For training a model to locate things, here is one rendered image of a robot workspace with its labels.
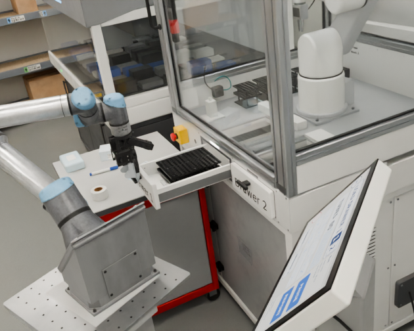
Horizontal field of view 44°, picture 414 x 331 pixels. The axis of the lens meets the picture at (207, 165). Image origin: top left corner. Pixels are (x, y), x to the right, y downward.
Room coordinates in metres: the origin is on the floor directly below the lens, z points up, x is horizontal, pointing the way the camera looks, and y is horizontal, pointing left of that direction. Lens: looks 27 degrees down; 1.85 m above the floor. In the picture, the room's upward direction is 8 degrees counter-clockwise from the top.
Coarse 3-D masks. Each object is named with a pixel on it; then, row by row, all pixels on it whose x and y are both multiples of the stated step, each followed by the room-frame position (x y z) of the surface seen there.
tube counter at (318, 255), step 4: (336, 220) 1.01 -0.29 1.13; (332, 224) 1.02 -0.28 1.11; (328, 228) 1.02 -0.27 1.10; (332, 228) 0.99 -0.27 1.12; (324, 232) 1.01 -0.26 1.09; (328, 232) 0.99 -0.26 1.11; (324, 236) 0.99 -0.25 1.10; (328, 236) 0.96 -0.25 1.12; (324, 240) 0.96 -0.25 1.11; (328, 240) 0.94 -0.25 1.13; (320, 244) 0.96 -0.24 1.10; (324, 244) 0.94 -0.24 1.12; (320, 248) 0.94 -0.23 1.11; (324, 248) 0.91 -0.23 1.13; (316, 252) 0.94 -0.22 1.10; (320, 252) 0.91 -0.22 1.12; (316, 256) 0.91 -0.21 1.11; (320, 256) 0.89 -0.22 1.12; (312, 260) 0.91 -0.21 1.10; (316, 260) 0.89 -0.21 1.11; (312, 264) 0.89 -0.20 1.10; (316, 264) 0.87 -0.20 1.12
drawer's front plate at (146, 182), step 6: (144, 174) 1.78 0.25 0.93; (144, 180) 1.77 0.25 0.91; (150, 180) 1.72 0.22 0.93; (138, 186) 1.88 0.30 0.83; (144, 186) 1.78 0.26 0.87; (150, 186) 1.69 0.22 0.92; (144, 192) 1.81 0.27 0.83; (150, 192) 1.71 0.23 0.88; (156, 192) 1.68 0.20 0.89; (150, 198) 1.73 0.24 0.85; (156, 198) 1.68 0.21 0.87; (156, 204) 1.68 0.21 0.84
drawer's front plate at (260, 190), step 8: (232, 168) 1.76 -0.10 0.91; (240, 168) 1.71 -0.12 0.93; (232, 176) 1.77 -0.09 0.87; (240, 176) 1.70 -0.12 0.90; (248, 176) 1.64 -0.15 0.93; (256, 184) 1.58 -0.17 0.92; (240, 192) 1.72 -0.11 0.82; (256, 192) 1.59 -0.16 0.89; (264, 192) 1.54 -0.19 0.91; (272, 192) 1.51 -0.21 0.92; (256, 200) 1.60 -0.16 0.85; (264, 200) 1.54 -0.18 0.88; (272, 200) 1.51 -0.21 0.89; (272, 208) 1.51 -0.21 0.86; (272, 216) 1.51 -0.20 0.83
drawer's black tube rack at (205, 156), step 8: (192, 152) 1.97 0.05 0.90; (200, 152) 1.96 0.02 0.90; (208, 152) 1.95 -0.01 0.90; (168, 160) 1.93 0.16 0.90; (176, 160) 1.92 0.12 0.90; (184, 160) 1.91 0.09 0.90; (192, 160) 1.89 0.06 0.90; (200, 160) 1.89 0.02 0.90; (208, 160) 1.87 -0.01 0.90; (216, 160) 1.87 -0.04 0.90; (160, 168) 1.92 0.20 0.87; (168, 168) 1.85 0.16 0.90; (176, 168) 1.85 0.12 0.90; (184, 168) 1.83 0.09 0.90; (192, 168) 1.83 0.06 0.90; (200, 168) 1.81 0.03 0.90; (208, 168) 1.86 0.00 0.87; (176, 176) 1.79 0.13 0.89; (184, 176) 1.83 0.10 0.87
